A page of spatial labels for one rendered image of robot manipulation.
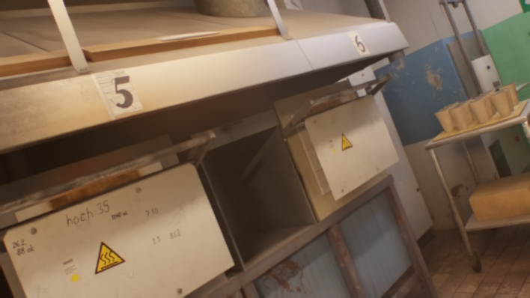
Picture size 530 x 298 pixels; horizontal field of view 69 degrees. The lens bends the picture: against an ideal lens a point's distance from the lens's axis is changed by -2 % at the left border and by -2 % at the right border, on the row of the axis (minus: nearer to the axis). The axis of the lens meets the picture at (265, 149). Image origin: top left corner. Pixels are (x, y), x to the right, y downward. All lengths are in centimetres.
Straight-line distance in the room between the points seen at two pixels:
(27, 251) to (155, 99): 54
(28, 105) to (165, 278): 64
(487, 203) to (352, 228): 105
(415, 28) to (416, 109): 125
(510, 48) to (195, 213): 351
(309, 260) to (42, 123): 132
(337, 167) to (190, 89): 89
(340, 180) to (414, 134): 186
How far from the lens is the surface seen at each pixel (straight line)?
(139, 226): 131
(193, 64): 135
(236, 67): 143
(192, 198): 140
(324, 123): 190
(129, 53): 132
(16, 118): 111
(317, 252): 199
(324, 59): 176
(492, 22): 433
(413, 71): 356
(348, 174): 194
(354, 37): 203
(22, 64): 121
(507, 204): 288
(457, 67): 346
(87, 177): 117
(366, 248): 226
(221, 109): 284
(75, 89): 117
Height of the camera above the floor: 128
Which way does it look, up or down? level
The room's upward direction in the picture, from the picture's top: 22 degrees counter-clockwise
